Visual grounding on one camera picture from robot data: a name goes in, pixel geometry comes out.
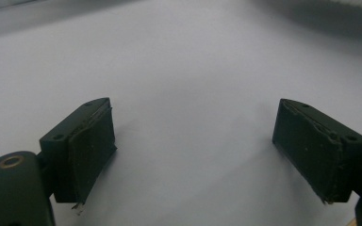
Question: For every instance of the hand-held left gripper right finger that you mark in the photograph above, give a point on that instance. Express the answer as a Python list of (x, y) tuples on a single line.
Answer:
[(320, 150)]

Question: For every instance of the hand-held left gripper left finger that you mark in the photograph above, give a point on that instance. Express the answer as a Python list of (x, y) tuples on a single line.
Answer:
[(85, 150)]

